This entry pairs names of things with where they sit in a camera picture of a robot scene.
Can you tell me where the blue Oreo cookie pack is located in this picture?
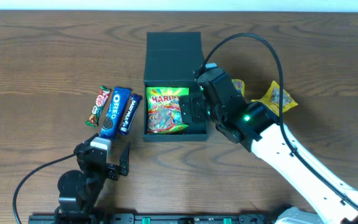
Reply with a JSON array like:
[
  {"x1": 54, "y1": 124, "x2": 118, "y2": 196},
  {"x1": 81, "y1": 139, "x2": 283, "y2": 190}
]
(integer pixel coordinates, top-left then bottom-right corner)
[{"x1": 100, "y1": 86, "x2": 131, "y2": 139}]

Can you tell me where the green Haribo gummy bag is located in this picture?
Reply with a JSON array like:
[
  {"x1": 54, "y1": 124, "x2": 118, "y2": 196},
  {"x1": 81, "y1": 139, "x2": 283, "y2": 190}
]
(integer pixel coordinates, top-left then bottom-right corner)
[{"x1": 146, "y1": 87, "x2": 190, "y2": 134}]

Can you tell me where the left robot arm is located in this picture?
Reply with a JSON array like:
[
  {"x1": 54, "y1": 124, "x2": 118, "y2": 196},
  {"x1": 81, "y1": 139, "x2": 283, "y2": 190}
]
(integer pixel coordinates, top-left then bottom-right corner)
[{"x1": 58, "y1": 134, "x2": 131, "y2": 218}]

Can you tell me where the yellow Mentos bottle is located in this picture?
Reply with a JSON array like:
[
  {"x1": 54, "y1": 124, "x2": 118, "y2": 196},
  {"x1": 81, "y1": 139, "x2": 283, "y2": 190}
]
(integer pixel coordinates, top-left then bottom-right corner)
[{"x1": 231, "y1": 79, "x2": 246, "y2": 96}]

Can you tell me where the yellow Hacks candy bag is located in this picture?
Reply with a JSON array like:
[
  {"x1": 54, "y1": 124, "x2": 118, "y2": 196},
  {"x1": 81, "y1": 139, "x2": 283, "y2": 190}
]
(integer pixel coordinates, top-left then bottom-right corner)
[{"x1": 252, "y1": 81, "x2": 298, "y2": 116}]

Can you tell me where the right black cable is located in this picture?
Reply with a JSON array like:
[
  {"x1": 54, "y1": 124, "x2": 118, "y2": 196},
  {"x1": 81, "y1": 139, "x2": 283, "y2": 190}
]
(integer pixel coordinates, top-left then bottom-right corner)
[{"x1": 201, "y1": 32, "x2": 358, "y2": 218}]

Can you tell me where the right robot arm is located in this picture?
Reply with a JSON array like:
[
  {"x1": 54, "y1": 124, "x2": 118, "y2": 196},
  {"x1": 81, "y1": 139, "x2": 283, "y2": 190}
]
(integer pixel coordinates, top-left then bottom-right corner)
[{"x1": 180, "y1": 67, "x2": 358, "y2": 223}]

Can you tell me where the purple Dairy Milk bar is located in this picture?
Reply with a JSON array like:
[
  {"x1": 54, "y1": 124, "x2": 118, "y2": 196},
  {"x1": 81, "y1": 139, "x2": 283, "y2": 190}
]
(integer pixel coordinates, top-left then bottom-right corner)
[{"x1": 119, "y1": 94, "x2": 142, "y2": 135}]

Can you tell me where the left black cable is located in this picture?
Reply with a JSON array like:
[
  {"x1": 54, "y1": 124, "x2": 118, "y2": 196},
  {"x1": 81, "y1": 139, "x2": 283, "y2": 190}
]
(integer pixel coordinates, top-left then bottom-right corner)
[{"x1": 12, "y1": 152, "x2": 78, "y2": 224}]

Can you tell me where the black cable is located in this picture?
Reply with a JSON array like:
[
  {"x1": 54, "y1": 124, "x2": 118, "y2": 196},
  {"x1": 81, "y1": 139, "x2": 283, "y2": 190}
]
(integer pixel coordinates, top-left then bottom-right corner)
[
  {"x1": 12, "y1": 152, "x2": 78, "y2": 224},
  {"x1": 201, "y1": 32, "x2": 358, "y2": 218}
]

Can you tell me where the red green KitKat bar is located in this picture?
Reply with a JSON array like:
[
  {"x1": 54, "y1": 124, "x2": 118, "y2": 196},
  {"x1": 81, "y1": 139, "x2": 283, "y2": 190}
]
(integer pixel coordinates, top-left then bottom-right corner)
[{"x1": 85, "y1": 85, "x2": 111, "y2": 128}]

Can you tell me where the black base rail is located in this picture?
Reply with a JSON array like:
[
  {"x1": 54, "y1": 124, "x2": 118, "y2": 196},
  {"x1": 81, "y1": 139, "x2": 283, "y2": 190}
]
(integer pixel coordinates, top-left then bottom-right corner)
[{"x1": 27, "y1": 213, "x2": 278, "y2": 224}]

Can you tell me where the dark green open box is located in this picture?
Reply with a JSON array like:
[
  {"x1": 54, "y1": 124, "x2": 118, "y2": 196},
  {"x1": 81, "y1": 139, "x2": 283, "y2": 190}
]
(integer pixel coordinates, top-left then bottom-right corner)
[{"x1": 143, "y1": 32, "x2": 209, "y2": 142}]

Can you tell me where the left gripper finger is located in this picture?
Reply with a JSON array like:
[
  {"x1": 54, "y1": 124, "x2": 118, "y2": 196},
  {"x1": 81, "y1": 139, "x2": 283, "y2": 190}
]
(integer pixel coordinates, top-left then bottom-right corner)
[
  {"x1": 84, "y1": 133, "x2": 99, "y2": 145},
  {"x1": 119, "y1": 142, "x2": 131, "y2": 167}
]

